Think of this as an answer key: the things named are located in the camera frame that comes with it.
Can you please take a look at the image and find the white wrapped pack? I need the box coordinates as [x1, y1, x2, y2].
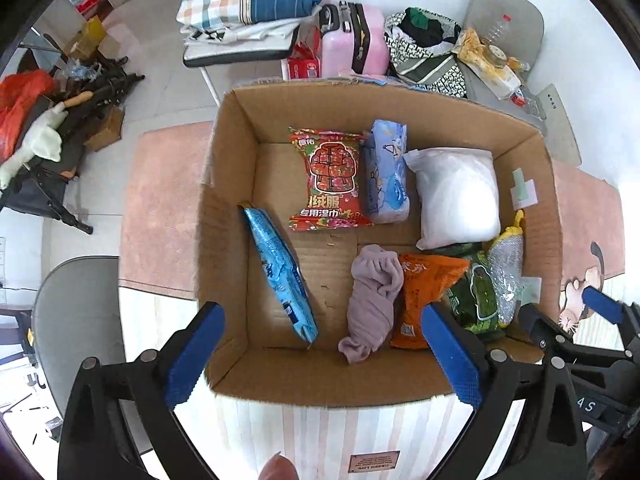
[480, 60, 522, 101]

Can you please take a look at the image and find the cat print on tablecloth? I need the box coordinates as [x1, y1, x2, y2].
[557, 241, 608, 333]

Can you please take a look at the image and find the orange packet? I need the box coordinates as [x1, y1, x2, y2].
[390, 254, 472, 351]

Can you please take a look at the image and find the yellow cardboard box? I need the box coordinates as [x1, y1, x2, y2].
[62, 16, 108, 61]

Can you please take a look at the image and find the white goose plush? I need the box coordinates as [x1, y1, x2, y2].
[0, 91, 94, 191]

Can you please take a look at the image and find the blue snack packet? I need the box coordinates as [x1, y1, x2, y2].
[239, 203, 319, 345]

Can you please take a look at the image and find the red wet wipe packet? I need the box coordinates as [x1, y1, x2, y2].
[288, 127, 373, 233]

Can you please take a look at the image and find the white plastic bag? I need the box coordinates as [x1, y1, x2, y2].
[402, 147, 502, 251]

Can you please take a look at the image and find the striped table mat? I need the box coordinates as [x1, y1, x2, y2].
[117, 260, 640, 480]

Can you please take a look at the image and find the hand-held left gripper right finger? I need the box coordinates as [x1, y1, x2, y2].
[421, 302, 588, 480]

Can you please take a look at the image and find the black folding chair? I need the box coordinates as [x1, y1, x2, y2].
[182, 35, 302, 107]

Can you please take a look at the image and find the grey padded chair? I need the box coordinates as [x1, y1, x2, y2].
[462, 0, 546, 111]

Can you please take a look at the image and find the orange plastic bag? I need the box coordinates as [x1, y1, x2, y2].
[0, 70, 56, 161]

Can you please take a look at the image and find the black white patterned bag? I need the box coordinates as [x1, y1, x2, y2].
[384, 7, 468, 98]

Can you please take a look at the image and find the small brown cardboard box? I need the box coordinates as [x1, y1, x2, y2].
[82, 105, 126, 152]

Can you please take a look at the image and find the white printed cloth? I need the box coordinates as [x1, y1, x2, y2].
[182, 17, 301, 56]

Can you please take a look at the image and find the clear yellow-topped packet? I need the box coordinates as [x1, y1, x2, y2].
[487, 209, 526, 328]

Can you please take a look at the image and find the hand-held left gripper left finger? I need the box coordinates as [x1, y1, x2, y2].
[57, 301, 227, 480]

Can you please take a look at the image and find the pink suitcase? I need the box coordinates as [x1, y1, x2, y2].
[319, 2, 391, 80]

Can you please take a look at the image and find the red tissue box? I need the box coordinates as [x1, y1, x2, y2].
[287, 42, 322, 81]

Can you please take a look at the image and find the clear plastic bottle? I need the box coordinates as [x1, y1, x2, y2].
[482, 14, 513, 48]

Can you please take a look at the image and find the blue tissue pack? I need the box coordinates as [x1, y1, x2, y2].
[360, 119, 412, 225]

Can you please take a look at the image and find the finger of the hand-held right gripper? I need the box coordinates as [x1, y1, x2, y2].
[581, 285, 640, 356]
[517, 304, 577, 357]

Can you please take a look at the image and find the pink table mat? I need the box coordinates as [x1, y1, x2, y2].
[120, 121, 626, 301]

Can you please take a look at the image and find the person's left hand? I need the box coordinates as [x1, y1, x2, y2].
[260, 451, 299, 480]

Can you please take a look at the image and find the white flat panel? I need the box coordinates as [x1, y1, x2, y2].
[537, 84, 583, 168]

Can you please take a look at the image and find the purple sock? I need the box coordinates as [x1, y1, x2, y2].
[338, 244, 405, 366]

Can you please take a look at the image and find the grey shell chair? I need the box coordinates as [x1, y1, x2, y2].
[31, 256, 126, 421]

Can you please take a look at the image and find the green packet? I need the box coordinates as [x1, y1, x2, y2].
[435, 242, 507, 343]

